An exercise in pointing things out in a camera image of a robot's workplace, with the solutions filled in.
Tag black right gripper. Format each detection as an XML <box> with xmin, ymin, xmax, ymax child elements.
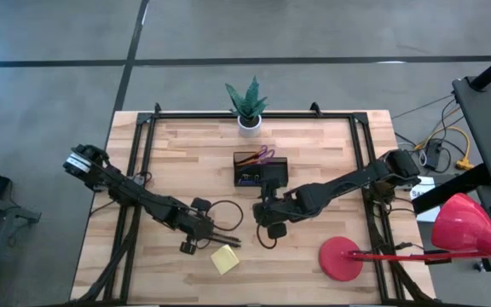
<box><xmin>252</xmin><ymin>177</ymin><xmax>304</xmax><ymax>240</ymax></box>

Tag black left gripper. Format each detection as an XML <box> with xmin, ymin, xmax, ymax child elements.
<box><xmin>159</xmin><ymin>196</ymin><xmax>242</xmax><ymax>256</ymax></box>

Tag black pen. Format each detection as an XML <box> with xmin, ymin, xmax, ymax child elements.
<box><xmin>211</xmin><ymin>236</ymin><xmax>243</xmax><ymax>250</ymax></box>

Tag yellow sticky note pad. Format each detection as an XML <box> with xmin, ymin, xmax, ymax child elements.
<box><xmin>210</xmin><ymin>244</ymin><xmax>240</xmax><ymax>276</ymax></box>

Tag purple-handled scissors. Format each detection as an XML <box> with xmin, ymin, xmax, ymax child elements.
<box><xmin>248</xmin><ymin>144</ymin><xmax>277</xmax><ymax>165</ymax></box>

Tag black mesh desk organizer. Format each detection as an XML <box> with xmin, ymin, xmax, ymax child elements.
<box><xmin>233</xmin><ymin>151</ymin><xmax>290</xmax><ymax>188</ymax></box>

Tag white plant pot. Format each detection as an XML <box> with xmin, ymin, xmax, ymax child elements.
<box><xmin>236</xmin><ymin>113</ymin><xmax>263</xmax><ymax>138</ymax></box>

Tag red desk lamp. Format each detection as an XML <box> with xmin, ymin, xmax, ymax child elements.
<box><xmin>318</xmin><ymin>192</ymin><xmax>491</xmax><ymax>283</ymax></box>

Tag green spiky plant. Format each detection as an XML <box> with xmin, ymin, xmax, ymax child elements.
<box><xmin>224</xmin><ymin>75</ymin><xmax>269</xmax><ymax>123</ymax></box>

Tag white paper sheet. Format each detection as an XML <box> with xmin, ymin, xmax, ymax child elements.
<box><xmin>410</xmin><ymin>175</ymin><xmax>440</xmax><ymax>223</ymax></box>

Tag black power adapter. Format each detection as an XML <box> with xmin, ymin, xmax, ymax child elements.
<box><xmin>423</xmin><ymin>139</ymin><xmax>442</xmax><ymax>171</ymax></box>

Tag black diagonal beam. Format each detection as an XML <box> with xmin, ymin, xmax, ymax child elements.
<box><xmin>411</xmin><ymin>163</ymin><xmax>491</xmax><ymax>216</ymax></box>

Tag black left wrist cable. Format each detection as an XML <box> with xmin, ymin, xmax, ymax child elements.
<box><xmin>205</xmin><ymin>200</ymin><xmax>245</xmax><ymax>232</ymax></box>

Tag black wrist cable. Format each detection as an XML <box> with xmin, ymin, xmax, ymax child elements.
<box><xmin>205</xmin><ymin>200</ymin><xmax>245</xmax><ymax>232</ymax></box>
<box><xmin>256</xmin><ymin>223</ymin><xmax>279</xmax><ymax>250</ymax></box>

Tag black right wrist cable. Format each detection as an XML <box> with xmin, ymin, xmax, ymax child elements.
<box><xmin>256</xmin><ymin>223</ymin><xmax>279</xmax><ymax>250</ymax></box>

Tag black aluminium table frame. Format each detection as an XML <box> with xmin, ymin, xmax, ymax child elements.
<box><xmin>102</xmin><ymin>101</ymin><xmax>425</xmax><ymax>307</ymax></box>

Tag yellow cable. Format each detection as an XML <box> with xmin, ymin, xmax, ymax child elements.
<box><xmin>414</xmin><ymin>125</ymin><xmax>476</xmax><ymax>171</ymax></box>

